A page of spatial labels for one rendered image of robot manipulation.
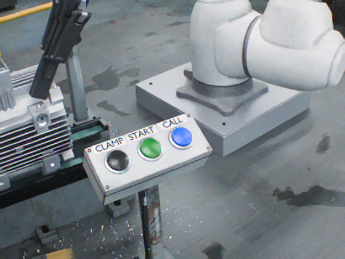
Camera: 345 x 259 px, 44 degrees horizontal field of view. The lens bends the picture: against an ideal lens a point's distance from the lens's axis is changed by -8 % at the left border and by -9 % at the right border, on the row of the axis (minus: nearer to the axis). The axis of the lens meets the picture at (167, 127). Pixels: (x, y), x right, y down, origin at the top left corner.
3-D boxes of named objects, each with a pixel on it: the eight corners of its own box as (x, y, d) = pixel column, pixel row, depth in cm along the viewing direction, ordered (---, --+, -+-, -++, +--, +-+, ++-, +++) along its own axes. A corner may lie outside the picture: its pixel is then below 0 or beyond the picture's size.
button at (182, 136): (175, 153, 65) (178, 147, 63) (166, 136, 66) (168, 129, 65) (193, 146, 66) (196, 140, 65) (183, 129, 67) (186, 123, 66)
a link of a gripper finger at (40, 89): (58, 60, 73) (60, 61, 73) (45, 98, 75) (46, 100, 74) (42, 57, 71) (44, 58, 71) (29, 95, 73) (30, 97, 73)
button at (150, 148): (144, 165, 63) (146, 160, 61) (134, 147, 64) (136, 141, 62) (163, 158, 64) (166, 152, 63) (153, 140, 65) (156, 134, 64)
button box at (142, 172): (101, 206, 63) (105, 192, 58) (81, 164, 65) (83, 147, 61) (204, 166, 69) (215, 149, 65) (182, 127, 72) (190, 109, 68)
